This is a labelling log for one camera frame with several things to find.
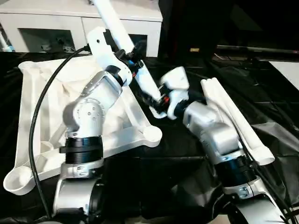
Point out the white plastic table top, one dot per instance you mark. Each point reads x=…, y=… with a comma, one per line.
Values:
x=35, y=105

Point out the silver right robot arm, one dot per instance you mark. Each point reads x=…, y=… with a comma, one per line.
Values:
x=210, y=130

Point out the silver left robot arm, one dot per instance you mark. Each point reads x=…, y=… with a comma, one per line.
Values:
x=88, y=112

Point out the black mat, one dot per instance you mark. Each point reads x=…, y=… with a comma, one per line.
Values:
x=187, y=144

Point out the small yellow label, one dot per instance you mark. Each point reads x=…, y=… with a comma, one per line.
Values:
x=194, y=49

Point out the black white patterned figurine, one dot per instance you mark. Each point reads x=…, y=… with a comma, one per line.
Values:
x=62, y=44

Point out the white sideboard cabinet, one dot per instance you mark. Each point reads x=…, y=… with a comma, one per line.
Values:
x=46, y=18

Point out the white flat board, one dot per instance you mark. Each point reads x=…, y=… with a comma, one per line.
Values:
x=287, y=70

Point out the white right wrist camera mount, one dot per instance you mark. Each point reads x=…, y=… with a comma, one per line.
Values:
x=177, y=77

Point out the black metal rail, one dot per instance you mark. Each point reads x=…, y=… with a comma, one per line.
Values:
x=257, y=48

